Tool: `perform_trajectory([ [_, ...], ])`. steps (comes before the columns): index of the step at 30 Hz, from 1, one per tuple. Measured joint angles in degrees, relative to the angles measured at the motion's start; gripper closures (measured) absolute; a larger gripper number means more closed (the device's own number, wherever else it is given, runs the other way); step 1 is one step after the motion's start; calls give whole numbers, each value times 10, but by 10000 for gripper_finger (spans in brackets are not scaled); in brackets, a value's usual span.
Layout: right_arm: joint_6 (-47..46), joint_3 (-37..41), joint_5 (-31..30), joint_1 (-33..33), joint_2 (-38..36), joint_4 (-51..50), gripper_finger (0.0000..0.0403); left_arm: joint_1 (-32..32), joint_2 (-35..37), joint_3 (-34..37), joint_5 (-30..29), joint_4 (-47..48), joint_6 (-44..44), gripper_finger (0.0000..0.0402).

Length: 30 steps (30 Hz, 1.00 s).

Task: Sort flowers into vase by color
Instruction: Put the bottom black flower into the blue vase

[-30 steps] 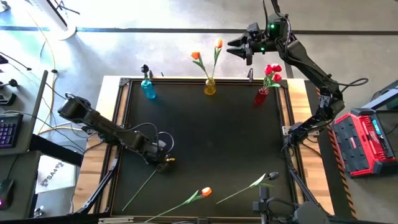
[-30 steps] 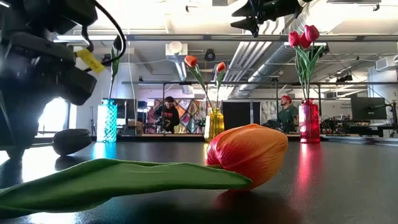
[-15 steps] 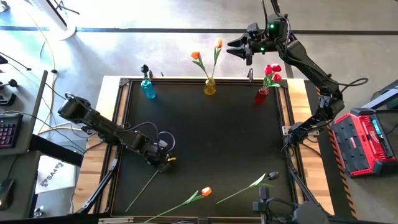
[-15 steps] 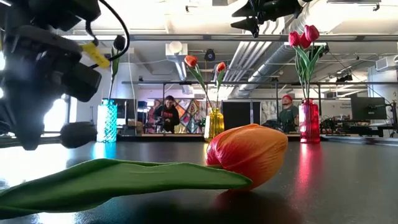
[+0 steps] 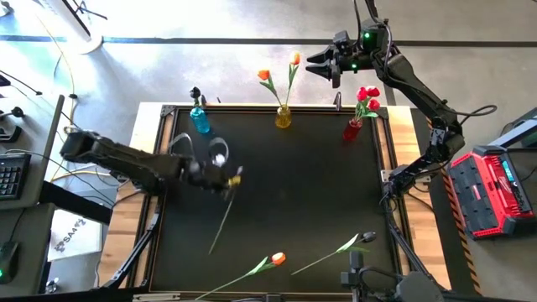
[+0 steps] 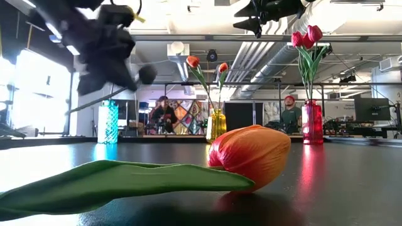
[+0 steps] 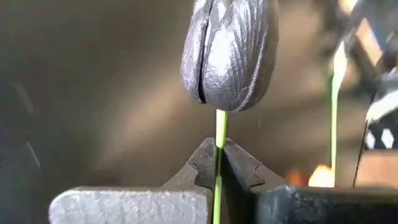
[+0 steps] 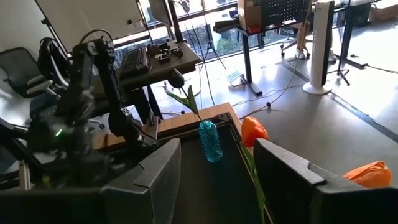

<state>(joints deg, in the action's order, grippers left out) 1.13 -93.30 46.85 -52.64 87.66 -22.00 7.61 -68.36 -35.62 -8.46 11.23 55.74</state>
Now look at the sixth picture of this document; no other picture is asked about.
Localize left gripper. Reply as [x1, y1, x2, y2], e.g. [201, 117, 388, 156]
[62, 26, 139, 95]

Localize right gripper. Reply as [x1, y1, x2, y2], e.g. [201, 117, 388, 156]
[232, 0, 312, 38]

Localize black artificial tulip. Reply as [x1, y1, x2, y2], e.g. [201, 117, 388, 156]
[64, 64, 158, 116]

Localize orange artificial tulip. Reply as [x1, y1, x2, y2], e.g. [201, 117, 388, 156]
[0, 124, 292, 222]
[216, 62, 229, 111]
[185, 55, 217, 111]

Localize blue glass vase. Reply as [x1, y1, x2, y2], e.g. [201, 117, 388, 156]
[97, 100, 119, 144]

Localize yellow glass vase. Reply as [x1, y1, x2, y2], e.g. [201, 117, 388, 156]
[206, 108, 227, 144]

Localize red ribbed glass vase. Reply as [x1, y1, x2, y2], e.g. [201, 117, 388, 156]
[301, 99, 324, 146]

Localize grey overhead crossbar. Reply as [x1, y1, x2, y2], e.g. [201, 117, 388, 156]
[130, 33, 402, 44]

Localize black ceiling spotlight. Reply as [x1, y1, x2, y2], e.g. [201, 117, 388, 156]
[206, 49, 219, 63]

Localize person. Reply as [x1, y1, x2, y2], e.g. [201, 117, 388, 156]
[151, 95, 179, 134]
[281, 95, 303, 134]

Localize white ceiling unit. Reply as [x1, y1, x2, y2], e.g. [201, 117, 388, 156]
[166, 41, 191, 63]

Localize colourful patterned quilt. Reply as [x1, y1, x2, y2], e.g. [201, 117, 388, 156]
[147, 99, 225, 136]

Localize black partition panel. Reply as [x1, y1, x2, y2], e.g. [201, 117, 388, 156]
[224, 102, 264, 129]

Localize white air conditioner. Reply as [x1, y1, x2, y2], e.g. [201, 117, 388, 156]
[378, 55, 402, 73]

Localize black computer monitor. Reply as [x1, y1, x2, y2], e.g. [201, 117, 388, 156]
[354, 97, 392, 122]

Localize cluttered work desk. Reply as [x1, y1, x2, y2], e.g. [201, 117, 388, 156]
[323, 117, 402, 141]

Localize silver ventilation duct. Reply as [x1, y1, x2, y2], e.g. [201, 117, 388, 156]
[234, 6, 324, 100]

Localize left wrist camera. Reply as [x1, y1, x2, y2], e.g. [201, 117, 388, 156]
[97, 3, 136, 28]

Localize black metal rail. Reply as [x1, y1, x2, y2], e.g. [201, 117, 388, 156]
[163, 81, 402, 88]

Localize yellow hanging cable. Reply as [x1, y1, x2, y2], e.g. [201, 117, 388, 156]
[26, 23, 34, 51]

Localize black aluminium table frame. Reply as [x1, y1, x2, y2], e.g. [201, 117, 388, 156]
[0, 134, 402, 146]

